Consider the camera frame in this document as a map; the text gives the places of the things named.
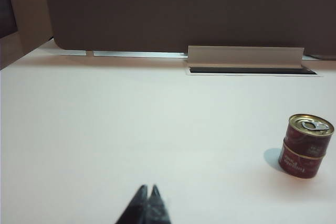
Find white cable tray lid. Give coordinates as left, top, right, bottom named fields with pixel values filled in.
left=187, top=45, right=306, bottom=69

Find brown side partition panel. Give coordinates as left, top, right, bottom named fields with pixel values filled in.
left=0, top=0, right=55, bottom=70

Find red tomato paste can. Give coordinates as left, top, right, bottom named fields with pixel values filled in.
left=283, top=113, right=335, bottom=157
left=278, top=139, right=327, bottom=179

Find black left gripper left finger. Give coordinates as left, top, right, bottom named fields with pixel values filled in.
left=114, top=184, right=150, bottom=224

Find aluminium partition rail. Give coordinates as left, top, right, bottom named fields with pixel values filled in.
left=59, top=49, right=336, bottom=61

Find dark brown partition panel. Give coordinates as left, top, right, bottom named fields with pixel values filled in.
left=43, top=0, right=336, bottom=60

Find black cable slot frame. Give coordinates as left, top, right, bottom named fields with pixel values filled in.
left=186, top=66, right=324, bottom=78

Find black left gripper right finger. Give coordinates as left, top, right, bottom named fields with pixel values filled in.
left=141, top=184, right=172, bottom=224

